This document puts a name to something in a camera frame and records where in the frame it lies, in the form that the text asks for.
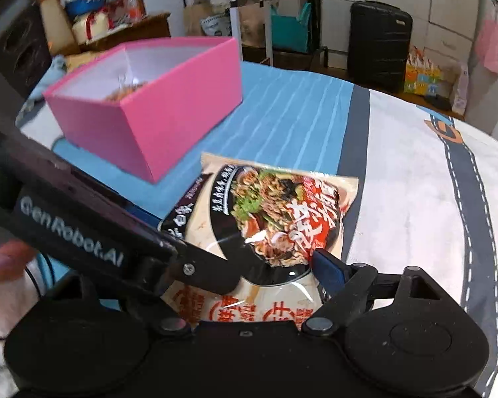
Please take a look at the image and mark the pink hanging bag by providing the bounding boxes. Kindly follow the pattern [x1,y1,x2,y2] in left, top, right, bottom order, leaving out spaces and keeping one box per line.
[477,19,498,73]

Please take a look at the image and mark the red patterned packet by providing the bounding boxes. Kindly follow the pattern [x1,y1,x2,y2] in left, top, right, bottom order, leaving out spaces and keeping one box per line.
[108,0,146,26]

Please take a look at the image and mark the white wardrobe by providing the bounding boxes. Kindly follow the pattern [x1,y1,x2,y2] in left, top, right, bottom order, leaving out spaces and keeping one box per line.
[319,0,498,150]

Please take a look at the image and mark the beige box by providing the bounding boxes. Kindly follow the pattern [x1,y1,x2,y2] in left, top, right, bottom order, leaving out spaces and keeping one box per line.
[39,0,77,54]

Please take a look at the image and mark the white bag with red ribbon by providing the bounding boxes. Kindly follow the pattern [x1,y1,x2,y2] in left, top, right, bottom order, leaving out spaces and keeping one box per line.
[71,8,111,44]

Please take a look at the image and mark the white printed bag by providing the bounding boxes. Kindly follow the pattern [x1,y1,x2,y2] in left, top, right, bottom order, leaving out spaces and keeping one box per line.
[201,14,233,37]

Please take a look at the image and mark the noodle packet with bowl picture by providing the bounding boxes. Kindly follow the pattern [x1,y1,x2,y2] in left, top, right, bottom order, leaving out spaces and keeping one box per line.
[158,152,360,328]

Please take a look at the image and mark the orange brown snack packet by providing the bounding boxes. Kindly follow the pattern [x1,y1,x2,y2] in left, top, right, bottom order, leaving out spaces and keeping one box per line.
[104,82,148,102]

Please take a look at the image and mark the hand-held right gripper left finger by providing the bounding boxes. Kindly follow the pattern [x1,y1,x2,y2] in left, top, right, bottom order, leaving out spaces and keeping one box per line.
[147,294,196,337]

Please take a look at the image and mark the light blue cloth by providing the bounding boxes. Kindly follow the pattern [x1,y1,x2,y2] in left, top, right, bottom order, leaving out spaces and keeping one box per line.
[25,56,67,102]

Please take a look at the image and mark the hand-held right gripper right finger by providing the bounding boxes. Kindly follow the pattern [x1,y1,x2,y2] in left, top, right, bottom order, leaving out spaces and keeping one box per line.
[301,248,441,334]

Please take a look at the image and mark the wooden cabinet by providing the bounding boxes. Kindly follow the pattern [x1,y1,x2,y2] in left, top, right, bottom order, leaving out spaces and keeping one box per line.
[29,0,171,56]

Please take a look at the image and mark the colourful gift bag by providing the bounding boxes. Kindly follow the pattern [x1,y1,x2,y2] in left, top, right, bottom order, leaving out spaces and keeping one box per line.
[403,45,445,96]

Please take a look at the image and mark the white rolling table frame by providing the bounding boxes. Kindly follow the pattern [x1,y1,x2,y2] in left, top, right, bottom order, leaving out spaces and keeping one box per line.
[209,0,378,67]

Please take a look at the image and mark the blue round container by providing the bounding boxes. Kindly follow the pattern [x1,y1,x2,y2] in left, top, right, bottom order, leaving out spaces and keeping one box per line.
[64,0,109,19]

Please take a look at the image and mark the pale pink packet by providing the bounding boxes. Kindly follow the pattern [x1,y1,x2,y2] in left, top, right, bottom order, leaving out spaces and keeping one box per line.
[450,62,469,117]

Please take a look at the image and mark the person's left hand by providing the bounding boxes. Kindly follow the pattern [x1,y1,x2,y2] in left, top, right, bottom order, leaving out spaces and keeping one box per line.
[0,240,38,305]

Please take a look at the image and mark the black suitcase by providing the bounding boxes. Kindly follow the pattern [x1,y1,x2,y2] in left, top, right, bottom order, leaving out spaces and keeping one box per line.
[347,1,413,94]

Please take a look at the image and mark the teal bag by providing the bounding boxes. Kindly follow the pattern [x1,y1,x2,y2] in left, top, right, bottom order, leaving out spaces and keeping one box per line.
[271,2,313,52]

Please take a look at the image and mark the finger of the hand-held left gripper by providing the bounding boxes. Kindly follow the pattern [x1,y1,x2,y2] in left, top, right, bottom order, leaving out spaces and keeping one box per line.
[143,246,240,297]

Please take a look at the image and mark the pink cardboard box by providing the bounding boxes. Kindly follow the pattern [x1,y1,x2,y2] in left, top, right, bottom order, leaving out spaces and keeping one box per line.
[43,36,245,183]

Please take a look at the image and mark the brown paper bag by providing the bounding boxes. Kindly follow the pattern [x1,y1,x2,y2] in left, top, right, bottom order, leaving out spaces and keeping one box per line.
[238,2,270,46]
[184,2,216,36]

